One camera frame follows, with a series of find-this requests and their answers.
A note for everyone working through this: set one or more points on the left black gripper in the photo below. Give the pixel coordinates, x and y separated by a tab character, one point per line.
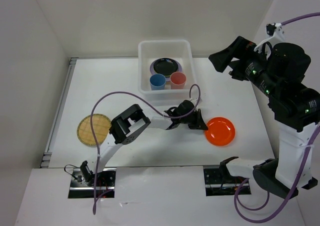
198	123

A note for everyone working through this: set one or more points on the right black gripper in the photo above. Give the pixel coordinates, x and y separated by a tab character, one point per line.
242	48

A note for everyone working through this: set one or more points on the orange plastic plate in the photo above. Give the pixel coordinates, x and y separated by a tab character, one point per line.
221	131

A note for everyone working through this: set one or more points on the pink plastic cup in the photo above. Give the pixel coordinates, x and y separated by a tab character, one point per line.
177	80

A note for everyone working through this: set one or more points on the purple plastic plate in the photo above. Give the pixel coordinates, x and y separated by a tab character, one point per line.
167	77

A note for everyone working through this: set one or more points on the blue plastic cup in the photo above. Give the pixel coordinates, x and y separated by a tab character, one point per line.
157	82

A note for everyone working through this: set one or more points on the black plastic plate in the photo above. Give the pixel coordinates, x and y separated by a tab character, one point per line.
165	66

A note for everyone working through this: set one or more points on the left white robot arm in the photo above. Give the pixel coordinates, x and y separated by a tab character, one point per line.
128	125

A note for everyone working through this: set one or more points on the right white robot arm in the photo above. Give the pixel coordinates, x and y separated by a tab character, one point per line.
296	109

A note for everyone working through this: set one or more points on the clear plastic bin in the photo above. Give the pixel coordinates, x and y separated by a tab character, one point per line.
176	49

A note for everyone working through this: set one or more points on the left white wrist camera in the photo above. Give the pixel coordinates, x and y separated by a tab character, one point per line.
195	102

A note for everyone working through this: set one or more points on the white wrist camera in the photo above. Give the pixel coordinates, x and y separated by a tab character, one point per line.
274	35
195	102

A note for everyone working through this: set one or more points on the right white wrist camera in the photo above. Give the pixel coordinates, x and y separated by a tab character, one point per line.
274	35

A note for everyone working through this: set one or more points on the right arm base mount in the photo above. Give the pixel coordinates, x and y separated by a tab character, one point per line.
217	185

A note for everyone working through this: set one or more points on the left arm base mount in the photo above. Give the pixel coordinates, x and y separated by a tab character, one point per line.
83	186

